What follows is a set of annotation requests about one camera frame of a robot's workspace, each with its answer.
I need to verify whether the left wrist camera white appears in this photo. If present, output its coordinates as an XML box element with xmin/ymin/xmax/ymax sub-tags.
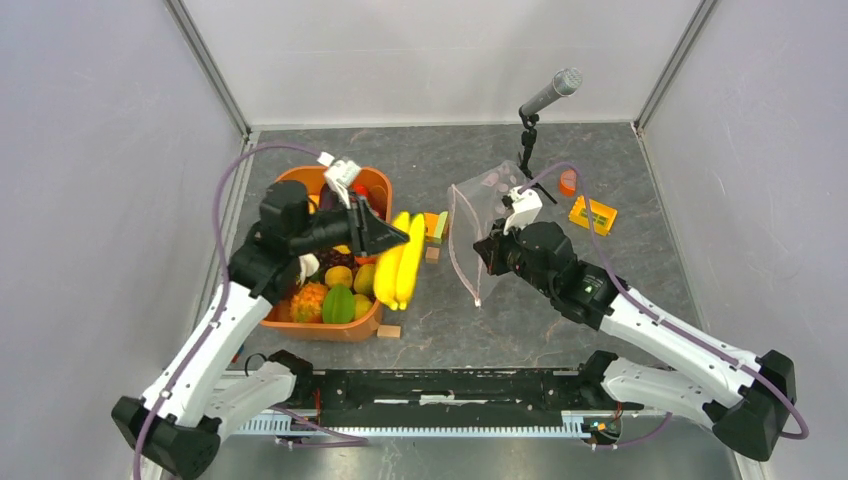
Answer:
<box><xmin>317</xmin><ymin>152</ymin><xmax>362</xmax><ymax>210</ymax></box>

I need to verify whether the clear zip top bag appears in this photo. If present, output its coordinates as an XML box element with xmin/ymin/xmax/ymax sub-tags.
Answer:
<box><xmin>447</xmin><ymin>161</ymin><xmax>528</xmax><ymax>307</ymax></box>

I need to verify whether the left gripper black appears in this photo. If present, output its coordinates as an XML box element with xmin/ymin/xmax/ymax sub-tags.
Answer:
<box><xmin>291</xmin><ymin>189</ymin><xmax>410</xmax><ymax>258</ymax></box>

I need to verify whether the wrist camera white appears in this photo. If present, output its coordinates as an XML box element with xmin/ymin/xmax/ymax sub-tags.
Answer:
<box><xmin>504</xmin><ymin>187</ymin><xmax>543</xmax><ymax>233</ymax></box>
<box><xmin>317</xmin><ymin>152</ymin><xmax>362</xmax><ymax>210</ymax></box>

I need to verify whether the yellow banana bunch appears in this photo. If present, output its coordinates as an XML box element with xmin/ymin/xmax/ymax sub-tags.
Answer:
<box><xmin>374</xmin><ymin>211</ymin><xmax>427</xmax><ymax>310</ymax></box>

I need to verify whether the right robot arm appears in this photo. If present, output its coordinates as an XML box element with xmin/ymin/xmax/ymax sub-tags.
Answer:
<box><xmin>473</xmin><ymin>221</ymin><xmax>797</xmax><ymax>462</ymax></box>

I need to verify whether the yellow lemon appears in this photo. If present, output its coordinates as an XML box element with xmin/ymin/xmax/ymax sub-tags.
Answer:
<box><xmin>324</xmin><ymin>265</ymin><xmax>354</xmax><ymax>289</ymax></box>

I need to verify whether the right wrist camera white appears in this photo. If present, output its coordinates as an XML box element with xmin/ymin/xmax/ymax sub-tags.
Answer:
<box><xmin>504</xmin><ymin>187</ymin><xmax>543</xmax><ymax>233</ymax></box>

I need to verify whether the white garlic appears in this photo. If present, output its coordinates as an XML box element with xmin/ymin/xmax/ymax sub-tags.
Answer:
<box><xmin>298</xmin><ymin>254</ymin><xmax>320</xmax><ymax>284</ymax></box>

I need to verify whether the dark grape bunch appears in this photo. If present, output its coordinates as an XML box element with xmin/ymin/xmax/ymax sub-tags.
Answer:
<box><xmin>315</xmin><ymin>248</ymin><xmax>357</xmax><ymax>270</ymax></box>

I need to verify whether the green star fruit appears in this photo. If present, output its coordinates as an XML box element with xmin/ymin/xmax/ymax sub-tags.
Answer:
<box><xmin>322</xmin><ymin>285</ymin><xmax>356</xmax><ymax>325</ymax></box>

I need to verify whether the orange spiky fruit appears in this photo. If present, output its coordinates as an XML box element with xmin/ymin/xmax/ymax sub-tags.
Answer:
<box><xmin>289</xmin><ymin>282</ymin><xmax>329</xmax><ymax>323</ymax></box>

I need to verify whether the grey microphone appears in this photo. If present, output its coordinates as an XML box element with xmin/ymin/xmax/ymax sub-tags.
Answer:
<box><xmin>519</xmin><ymin>67</ymin><xmax>583</xmax><ymax>118</ymax></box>

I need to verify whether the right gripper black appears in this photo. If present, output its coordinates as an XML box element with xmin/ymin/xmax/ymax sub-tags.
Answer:
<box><xmin>474</xmin><ymin>215</ymin><xmax>555</xmax><ymax>298</ymax></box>

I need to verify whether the wooden block near bin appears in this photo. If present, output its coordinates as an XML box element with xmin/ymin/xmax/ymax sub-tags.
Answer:
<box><xmin>377</xmin><ymin>324</ymin><xmax>402</xmax><ymax>339</ymax></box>

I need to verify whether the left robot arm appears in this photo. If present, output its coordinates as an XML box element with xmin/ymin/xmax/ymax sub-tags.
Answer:
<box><xmin>111</xmin><ymin>181</ymin><xmax>409</xmax><ymax>479</ymax></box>

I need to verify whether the yellow pear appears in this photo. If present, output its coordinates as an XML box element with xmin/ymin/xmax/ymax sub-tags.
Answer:
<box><xmin>353</xmin><ymin>294</ymin><xmax>373</xmax><ymax>320</ymax></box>

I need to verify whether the yellow toy brick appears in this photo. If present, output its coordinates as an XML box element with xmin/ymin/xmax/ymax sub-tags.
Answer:
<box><xmin>568</xmin><ymin>195</ymin><xmax>618</xmax><ymax>236</ymax></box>

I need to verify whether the orange plastic bin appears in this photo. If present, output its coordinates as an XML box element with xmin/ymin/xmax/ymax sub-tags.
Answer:
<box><xmin>260</xmin><ymin>166</ymin><xmax>393</xmax><ymax>342</ymax></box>

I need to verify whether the black microphone tripod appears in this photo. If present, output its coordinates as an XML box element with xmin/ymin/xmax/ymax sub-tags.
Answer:
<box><xmin>519</xmin><ymin>112</ymin><xmax>540</xmax><ymax>180</ymax></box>

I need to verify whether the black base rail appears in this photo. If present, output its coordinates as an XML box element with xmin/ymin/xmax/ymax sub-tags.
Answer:
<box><xmin>237</xmin><ymin>354</ymin><xmax>643</xmax><ymax>444</ymax></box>

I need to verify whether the multicolour toy brick stack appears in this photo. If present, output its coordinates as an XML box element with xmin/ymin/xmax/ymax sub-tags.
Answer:
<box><xmin>423</xmin><ymin>211</ymin><xmax>450</xmax><ymax>245</ymax></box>

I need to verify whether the small wooden cube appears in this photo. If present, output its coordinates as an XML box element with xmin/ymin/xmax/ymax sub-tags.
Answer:
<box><xmin>425</xmin><ymin>246</ymin><xmax>441</xmax><ymax>264</ymax></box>

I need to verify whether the yellow green mango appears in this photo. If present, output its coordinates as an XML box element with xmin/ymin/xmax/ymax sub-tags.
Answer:
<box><xmin>353</xmin><ymin>263</ymin><xmax>376</xmax><ymax>296</ymax></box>

